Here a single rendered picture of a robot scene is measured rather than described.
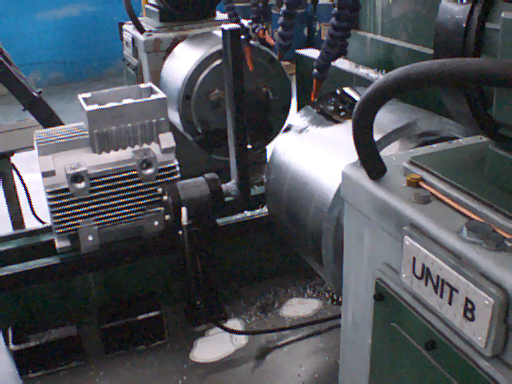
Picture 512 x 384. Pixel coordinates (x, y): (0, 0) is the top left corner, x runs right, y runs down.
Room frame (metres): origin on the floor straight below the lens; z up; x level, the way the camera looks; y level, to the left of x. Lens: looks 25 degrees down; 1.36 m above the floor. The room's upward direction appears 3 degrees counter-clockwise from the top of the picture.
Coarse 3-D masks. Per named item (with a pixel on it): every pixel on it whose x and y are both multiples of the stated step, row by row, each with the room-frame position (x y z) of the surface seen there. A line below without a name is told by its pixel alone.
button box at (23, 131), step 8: (32, 120) 0.99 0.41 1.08; (0, 128) 0.96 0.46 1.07; (8, 128) 0.97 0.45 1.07; (16, 128) 0.97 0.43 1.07; (24, 128) 0.98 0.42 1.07; (32, 128) 0.98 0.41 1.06; (40, 128) 0.98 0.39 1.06; (0, 136) 0.96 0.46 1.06; (8, 136) 0.96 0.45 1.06; (16, 136) 0.97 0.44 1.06; (24, 136) 0.97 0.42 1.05; (32, 136) 0.97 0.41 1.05; (0, 144) 0.95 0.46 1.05; (8, 144) 0.96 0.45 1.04; (16, 144) 0.96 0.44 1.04; (24, 144) 0.96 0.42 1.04; (32, 144) 0.97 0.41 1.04; (0, 152) 0.95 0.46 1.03; (8, 152) 0.96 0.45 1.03; (16, 152) 0.99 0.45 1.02
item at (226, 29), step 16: (224, 32) 0.77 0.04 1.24; (240, 32) 0.76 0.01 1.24; (224, 48) 0.77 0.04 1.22; (240, 48) 0.76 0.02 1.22; (224, 64) 0.78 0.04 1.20; (240, 64) 0.76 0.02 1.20; (240, 80) 0.76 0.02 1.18; (240, 96) 0.76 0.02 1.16; (240, 112) 0.76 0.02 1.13; (240, 128) 0.76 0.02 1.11; (240, 144) 0.76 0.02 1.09; (240, 160) 0.76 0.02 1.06; (240, 176) 0.76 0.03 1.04; (240, 192) 0.76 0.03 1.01
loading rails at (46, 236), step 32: (256, 192) 0.97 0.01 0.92; (224, 224) 0.83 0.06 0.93; (256, 224) 0.85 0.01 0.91; (0, 256) 0.79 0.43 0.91; (32, 256) 0.81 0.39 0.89; (64, 256) 0.77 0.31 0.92; (96, 256) 0.75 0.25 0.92; (128, 256) 0.77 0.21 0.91; (160, 256) 0.79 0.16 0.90; (224, 256) 0.83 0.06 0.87; (256, 256) 0.85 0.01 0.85; (288, 256) 0.87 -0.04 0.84; (0, 288) 0.70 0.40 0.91; (32, 288) 0.72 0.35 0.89; (64, 288) 0.73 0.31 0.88; (96, 288) 0.75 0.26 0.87; (128, 288) 0.77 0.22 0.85; (160, 288) 0.79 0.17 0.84; (224, 288) 0.80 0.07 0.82; (0, 320) 0.69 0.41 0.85; (32, 320) 0.71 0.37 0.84; (96, 320) 0.75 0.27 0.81
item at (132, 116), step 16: (80, 96) 0.86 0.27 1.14; (96, 96) 0.88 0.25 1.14; (112, 96) 0.89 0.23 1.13; (128, 96) 0.90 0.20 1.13; (144, 96) 0.90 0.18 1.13; (160, 96) 0.83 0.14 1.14; (80, 112) 0.87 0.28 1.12; (96, 112) 0.79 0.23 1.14; (112, 112) 0.80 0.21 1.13; (128, 112) 0.81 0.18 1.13; (144, 112) 0.82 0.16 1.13; (160, 112) 0.82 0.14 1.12; (96, 128) 0.79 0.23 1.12; (112, 128) 0.79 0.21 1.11; (128, 128) 0.80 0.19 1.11; (144, 128) 0.81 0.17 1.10; (160, 128) 0.82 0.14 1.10; (96, 144) 0.78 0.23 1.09; (112, 144) 0.80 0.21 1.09; (128, 144) 0.80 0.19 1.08
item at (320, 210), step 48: (336, 96) 0.72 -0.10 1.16; (288, 144) 0.68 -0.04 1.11; (336, 144) 0.61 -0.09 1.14; (384, 144) 0.58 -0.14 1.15; (432, 144) 0.57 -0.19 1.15; (288, 192) 0.64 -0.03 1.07; (336, 192) 0.56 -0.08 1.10; (288, 240) 0.66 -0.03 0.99; (336, 240) 0.55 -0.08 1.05; (336, 288) 0.56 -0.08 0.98
